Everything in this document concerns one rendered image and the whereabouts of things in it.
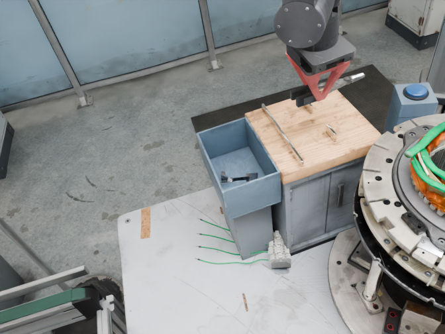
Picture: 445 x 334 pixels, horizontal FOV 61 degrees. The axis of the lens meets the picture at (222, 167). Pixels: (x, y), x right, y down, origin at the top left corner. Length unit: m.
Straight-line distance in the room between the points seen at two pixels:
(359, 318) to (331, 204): 0.22
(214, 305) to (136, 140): 1.76
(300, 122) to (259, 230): 0.24
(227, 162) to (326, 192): 0.21
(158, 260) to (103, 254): 1.08
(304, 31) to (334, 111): 0.35
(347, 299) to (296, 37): 0.55
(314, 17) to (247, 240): 0.52
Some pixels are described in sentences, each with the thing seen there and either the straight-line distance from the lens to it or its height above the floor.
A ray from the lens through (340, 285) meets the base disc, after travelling 0.85.
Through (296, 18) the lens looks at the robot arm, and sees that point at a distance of 0.45.
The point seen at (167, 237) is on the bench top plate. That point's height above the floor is 0.78.
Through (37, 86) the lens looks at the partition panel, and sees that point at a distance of 2.97.
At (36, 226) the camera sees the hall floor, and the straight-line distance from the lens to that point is 2.31.
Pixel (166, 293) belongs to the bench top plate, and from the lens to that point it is 0.89.
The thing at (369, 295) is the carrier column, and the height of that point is 0.83.
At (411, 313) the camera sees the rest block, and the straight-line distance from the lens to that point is 0.77.
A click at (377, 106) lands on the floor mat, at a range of 2.50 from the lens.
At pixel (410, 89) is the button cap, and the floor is 1.04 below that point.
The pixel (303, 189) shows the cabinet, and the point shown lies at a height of 0.99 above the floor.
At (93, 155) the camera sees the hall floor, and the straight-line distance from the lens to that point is 2.51.
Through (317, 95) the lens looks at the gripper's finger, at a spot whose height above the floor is 1.19.
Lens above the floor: 1.56
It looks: 46 degrees down
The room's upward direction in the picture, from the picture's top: 12 degrees counter-clockwise
